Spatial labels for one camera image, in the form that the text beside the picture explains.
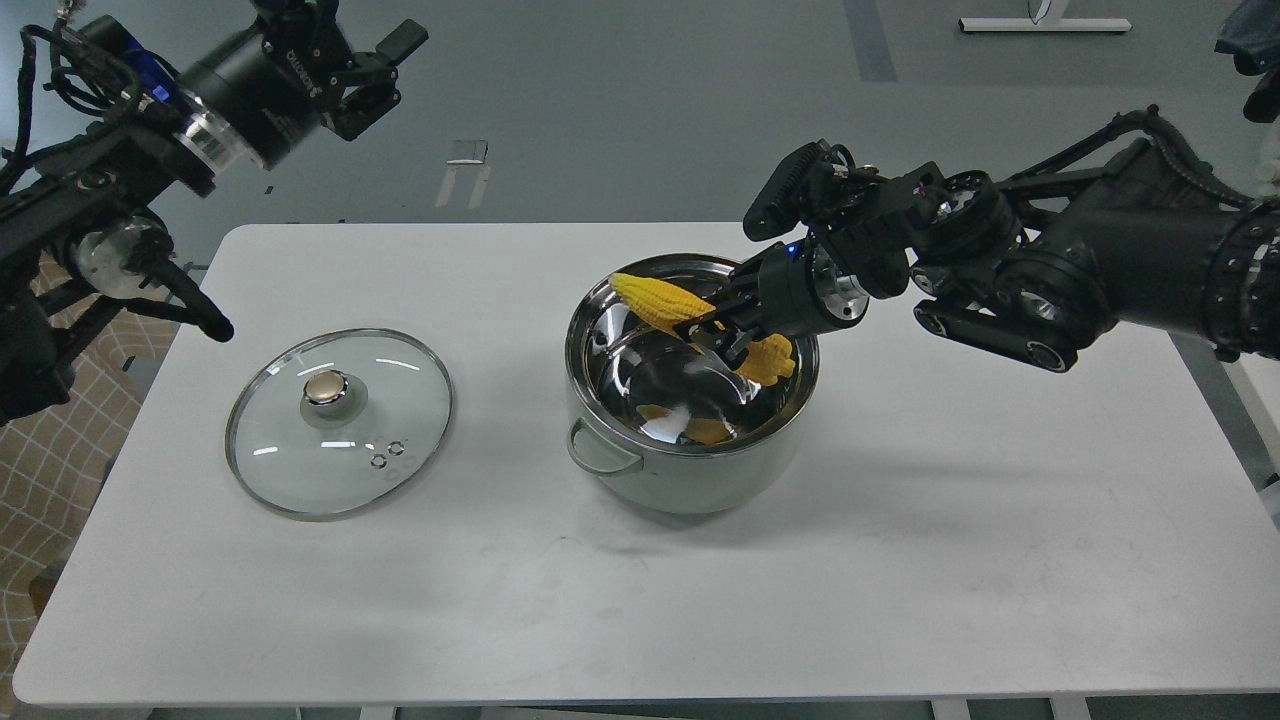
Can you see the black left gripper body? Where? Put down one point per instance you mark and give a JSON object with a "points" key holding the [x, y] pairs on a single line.
{"points": [[251, 82]]}

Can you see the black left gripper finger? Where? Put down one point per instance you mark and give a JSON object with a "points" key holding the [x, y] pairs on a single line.
{"points": [[303, 36], [358, 89]]}

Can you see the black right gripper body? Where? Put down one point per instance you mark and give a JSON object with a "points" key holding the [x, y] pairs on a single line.
{"points": [[801, 292]]}

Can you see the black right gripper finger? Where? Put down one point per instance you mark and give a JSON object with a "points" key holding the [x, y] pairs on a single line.
{"points": [[734, 333], [739, 293]]}

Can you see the yellow corn cob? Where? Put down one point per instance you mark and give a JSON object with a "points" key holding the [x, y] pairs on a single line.
{"points": [[663, 305]]}

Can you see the glass pot lid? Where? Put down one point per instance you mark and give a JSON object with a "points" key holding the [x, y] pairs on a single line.
{"points": [[339, 422]]}

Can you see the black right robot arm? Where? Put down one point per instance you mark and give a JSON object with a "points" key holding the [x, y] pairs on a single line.
{"points": [[1128, 225]]}

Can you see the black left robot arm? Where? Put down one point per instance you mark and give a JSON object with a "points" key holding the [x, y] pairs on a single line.
{"points": [[106, 125]]}

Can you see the green steel cooking pot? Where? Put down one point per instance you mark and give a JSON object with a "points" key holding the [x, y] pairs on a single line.
{"points": [[666, 428]]}

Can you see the white stand base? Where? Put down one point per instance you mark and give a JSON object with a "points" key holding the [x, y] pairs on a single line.
{"points": [[1046, 17]]}

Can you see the beige checkered cloth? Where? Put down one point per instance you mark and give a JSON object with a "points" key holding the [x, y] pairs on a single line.
{"points": [[54, 463]]}

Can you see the dark object at right edge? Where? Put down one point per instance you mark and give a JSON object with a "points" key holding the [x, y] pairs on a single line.
{"points": [[1250, 35]]}

